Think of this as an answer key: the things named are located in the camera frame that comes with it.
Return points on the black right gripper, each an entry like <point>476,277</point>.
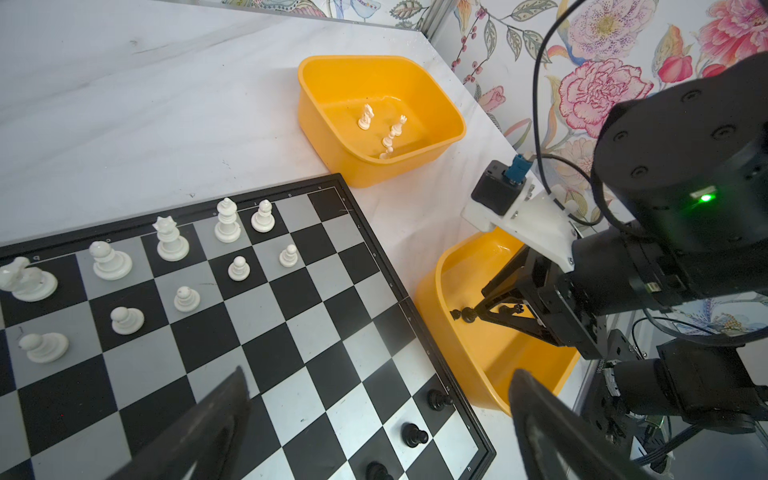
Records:
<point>532,295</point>

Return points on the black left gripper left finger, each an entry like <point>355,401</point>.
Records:
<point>203,443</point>

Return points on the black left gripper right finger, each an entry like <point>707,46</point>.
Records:
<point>554,441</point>

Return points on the black chess piece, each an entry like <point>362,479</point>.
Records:
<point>467,315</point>

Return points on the yellow tray with black pieces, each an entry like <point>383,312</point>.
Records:
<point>483,356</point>

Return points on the yellow tray with white pieces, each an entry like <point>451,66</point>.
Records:
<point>333,91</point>

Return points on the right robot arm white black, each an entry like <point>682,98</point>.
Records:
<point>689,164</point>

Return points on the black pawn on board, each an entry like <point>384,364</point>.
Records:
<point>377,471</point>
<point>413,436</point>
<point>438,400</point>

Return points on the white pawn on board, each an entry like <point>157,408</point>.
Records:
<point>126,321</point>
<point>44,348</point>
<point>288,257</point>
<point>186,299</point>
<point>239,270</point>

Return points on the white queen on board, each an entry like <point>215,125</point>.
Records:
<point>172,246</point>

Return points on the white bishop on board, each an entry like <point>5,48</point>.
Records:
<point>109,264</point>

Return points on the white knight on board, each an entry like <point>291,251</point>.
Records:
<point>27,283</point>

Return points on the black and silver chessboard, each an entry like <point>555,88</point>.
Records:
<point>335,355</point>

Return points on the white pawn in tray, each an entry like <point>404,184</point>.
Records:
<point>387,147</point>

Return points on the white bishop beside king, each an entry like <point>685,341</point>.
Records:
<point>262,220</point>

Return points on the white knight in tray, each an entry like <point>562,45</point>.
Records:
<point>366,118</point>

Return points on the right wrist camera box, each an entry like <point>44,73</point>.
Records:
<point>500,184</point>

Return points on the aluminium corner post right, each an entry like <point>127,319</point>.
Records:
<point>435,16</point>

